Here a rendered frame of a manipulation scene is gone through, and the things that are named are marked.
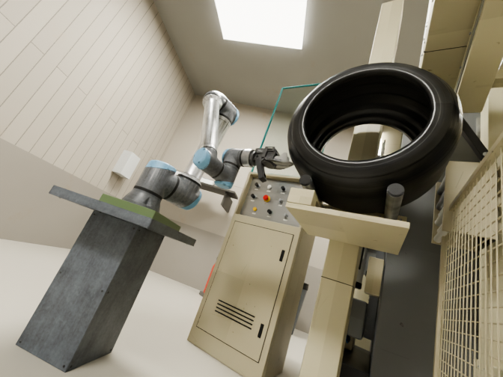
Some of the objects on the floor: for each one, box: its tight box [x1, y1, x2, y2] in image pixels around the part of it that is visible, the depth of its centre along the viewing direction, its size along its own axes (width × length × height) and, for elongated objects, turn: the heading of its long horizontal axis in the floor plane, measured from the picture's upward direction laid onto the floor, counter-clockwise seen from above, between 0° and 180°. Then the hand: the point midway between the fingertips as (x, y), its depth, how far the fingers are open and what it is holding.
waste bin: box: [291, 283, 309, 335], centre depth 301 cm, size 50×49×62 cm
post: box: [299, 0, 404, 377], centre depth 123 cm, size 13×13×250 cm
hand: (290, 164), depth 103 cm, fingers closed
